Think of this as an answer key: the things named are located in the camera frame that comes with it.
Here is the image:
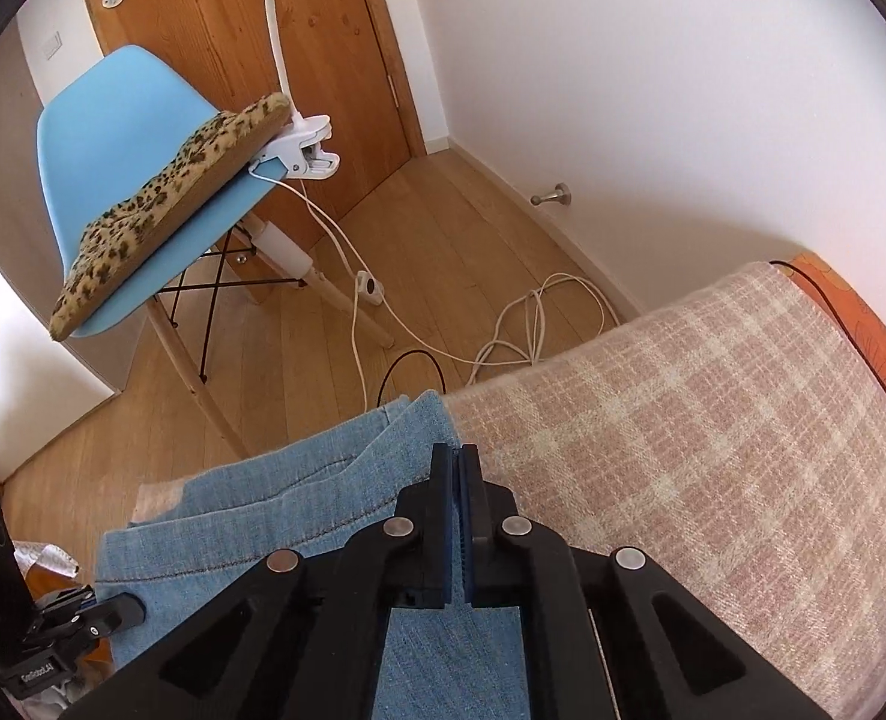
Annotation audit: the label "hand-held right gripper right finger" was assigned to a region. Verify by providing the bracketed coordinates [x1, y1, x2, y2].
[461, 444, 834, 720]

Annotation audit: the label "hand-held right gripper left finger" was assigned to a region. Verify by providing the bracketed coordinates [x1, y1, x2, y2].
[60, 444, 460, 720]

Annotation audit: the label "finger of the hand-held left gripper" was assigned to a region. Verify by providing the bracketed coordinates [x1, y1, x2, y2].
[75, 594, 147, 640]
[34, 588, 99, 622]

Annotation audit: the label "light blue denim pants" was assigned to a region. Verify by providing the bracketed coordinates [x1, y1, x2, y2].
[98, 388, 530, 720]

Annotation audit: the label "white patterned cloth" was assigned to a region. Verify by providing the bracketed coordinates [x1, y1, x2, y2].
[14, 540, 82, 580]

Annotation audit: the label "pink plaid blanket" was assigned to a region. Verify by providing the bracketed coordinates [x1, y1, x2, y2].
[131, 261, 886, 720]

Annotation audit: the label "white plastic cylinder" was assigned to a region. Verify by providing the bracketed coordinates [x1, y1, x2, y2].
[252, 219, 318, 287]

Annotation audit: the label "leopard print seat cushion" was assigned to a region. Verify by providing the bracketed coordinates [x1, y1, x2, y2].
[49, 92, 292, 342]

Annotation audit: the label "orange patterned bed sheet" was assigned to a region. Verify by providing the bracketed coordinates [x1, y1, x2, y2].
[784, 255, 886, 383]

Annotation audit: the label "light blue plastic chair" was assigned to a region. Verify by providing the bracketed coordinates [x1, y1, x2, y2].
[35, 45, 395, 458]

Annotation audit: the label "wooden door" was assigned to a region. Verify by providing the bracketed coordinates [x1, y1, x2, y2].
[75, 0, 427, 308]

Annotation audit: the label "black floor cable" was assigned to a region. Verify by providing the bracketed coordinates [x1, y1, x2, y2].
[379, 349, 448, 403]

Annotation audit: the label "white lamp cable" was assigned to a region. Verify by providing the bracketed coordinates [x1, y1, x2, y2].
[252, 165, 618, 407]

